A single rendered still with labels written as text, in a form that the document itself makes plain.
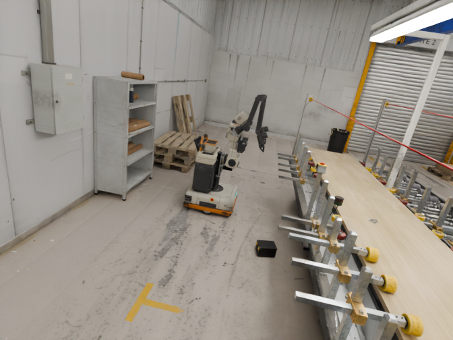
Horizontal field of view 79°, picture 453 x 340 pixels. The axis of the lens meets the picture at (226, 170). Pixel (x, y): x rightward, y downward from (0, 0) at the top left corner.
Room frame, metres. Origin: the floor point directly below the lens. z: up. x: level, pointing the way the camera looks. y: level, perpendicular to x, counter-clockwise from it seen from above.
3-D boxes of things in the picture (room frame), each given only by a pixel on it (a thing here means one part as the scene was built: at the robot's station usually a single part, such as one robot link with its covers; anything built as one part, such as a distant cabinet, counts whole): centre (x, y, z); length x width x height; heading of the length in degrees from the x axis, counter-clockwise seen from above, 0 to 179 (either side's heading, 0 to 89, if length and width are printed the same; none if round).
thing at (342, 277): (1.21, -0.68, 0.95); 0.14 x 0.06 x 0.05; 174
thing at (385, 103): (4.16, -2.12, 1.25); 0.15 x 0.08 x 1.10; 174
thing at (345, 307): (0.95, -0.64, 0.95); 0.50 x 0.04 x 0.04; 84
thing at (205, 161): (3.57, 0.23, 0.59); 0.55 x 0.34 x 0.83; 174
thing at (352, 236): (1.24, -0.69, 0.93); 0.04 x 0.04 x 0.48; 84
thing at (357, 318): (0.96, -0.66, 0.95); 0.14 x 0.06 x 0.05; 174
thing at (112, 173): (3.74, 1.46, 0.78); 0.90 x 0.45 x 1.55; 174
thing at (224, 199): (3.56, 0.14, 0.16); 0.67 x 0.64 x 0.25; 84
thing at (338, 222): (1.48, -0.71, 0.87); 0.04 x 0.04 x 0.48; 84
